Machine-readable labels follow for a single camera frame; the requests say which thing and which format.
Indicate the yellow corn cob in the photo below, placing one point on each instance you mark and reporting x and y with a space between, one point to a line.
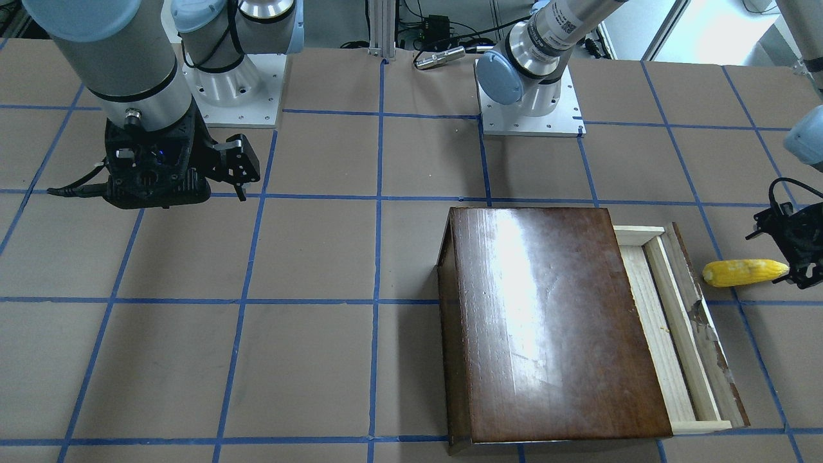
732 273

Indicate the aluminium frame post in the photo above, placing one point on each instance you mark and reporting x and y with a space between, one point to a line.
381 22

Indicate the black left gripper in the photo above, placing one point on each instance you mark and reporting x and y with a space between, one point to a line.
799 239

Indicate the dark wooden drawer cabinet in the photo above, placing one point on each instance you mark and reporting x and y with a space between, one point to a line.
541 336

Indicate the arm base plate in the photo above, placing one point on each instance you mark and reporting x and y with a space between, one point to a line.
547 111
245 97

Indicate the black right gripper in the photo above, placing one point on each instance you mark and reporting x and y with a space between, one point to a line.
204 149

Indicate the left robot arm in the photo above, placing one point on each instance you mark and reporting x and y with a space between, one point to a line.
533 53

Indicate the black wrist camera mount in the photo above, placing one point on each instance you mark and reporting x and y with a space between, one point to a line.
143 166

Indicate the wooden drawer with white handle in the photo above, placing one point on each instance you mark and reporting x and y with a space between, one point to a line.
697 384

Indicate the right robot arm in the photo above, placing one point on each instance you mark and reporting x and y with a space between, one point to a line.
122 54

